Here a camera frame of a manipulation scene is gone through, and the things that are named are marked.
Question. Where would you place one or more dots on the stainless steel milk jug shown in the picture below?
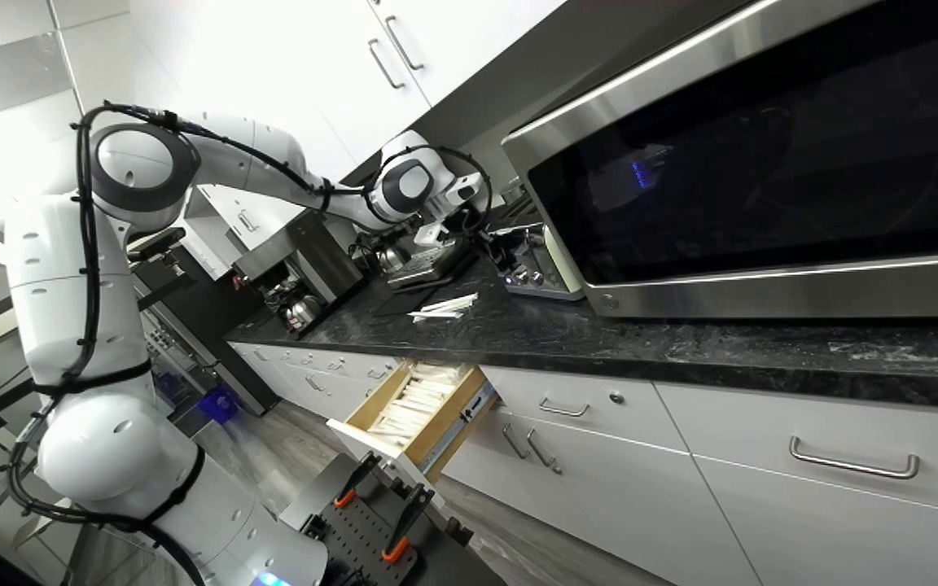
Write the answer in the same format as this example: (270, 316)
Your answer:
(384, 259)

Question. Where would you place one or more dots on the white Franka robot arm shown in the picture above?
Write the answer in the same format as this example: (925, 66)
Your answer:
(97, 295)

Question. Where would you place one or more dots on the paper wrapped straw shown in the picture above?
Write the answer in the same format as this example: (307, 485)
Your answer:
(436, 306)
(436, 316)

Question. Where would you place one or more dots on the white upper cabinets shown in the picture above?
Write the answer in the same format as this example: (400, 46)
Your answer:
(293, 66)

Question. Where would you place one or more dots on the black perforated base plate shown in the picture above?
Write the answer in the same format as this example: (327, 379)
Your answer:
(371, 539)

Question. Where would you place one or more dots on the stainless steel espresso machine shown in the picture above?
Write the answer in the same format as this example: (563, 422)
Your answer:
(285, 262)

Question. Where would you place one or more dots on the black stand with blue light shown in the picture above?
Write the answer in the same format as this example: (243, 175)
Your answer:
(210, 371)

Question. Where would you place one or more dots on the pile of wrapped straws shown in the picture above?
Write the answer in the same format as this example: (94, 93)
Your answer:
(410, 401)

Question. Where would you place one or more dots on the stainless steel microwave oven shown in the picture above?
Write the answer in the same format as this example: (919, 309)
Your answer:
(774, 166)

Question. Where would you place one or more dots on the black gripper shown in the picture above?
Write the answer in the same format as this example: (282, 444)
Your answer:
(441, 234)

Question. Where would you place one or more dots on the open wooden drawer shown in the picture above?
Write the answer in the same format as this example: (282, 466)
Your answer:
(424, 417)

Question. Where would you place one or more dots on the grey lower cabinets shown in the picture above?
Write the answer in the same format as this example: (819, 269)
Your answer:
(641, 476)

